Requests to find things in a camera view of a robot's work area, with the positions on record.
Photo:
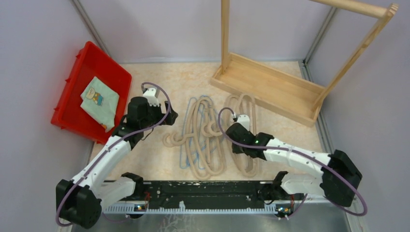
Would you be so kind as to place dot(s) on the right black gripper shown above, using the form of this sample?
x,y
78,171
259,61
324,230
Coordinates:
x,y
236,150

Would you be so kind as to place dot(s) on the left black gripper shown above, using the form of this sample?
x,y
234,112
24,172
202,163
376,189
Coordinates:
x,y
162,116

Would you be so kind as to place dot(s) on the beige plastic hanger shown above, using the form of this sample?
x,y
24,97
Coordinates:
x,y
189,134
245,104
211,129
207,158

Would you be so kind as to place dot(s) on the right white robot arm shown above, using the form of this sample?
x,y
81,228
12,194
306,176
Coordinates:
x,y
332,175

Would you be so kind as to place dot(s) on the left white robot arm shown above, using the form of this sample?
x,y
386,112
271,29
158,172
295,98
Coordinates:
x,y
82,199

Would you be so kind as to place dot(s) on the wooden hanger rack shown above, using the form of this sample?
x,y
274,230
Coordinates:
x,y
295,98

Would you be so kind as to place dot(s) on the folded light green cloth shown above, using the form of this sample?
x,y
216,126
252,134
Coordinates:
x,y
100,102

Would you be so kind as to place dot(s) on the red plastic bin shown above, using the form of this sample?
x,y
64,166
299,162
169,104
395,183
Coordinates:
x,y
90,62

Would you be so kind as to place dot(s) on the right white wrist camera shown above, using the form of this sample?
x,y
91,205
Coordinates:
x,y
244,120

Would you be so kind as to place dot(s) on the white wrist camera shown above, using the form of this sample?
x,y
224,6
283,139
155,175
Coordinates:
x,y
151,94
244,120

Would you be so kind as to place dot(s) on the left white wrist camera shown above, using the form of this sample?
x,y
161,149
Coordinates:
x,y
151,94

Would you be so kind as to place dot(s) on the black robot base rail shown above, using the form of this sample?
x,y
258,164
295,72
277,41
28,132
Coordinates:
x,y
209,195

